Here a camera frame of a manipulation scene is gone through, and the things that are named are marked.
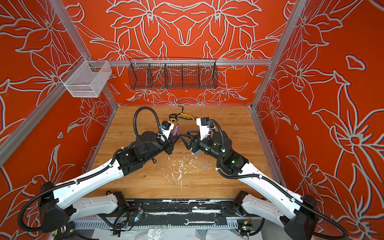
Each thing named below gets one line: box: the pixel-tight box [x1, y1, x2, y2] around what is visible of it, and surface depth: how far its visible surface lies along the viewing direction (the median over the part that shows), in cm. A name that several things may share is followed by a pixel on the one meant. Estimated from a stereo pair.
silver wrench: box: [183, 219, 219, 226], surface depth 71 cm
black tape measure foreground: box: [55, 221, 76, 240], surface depth 66 cm
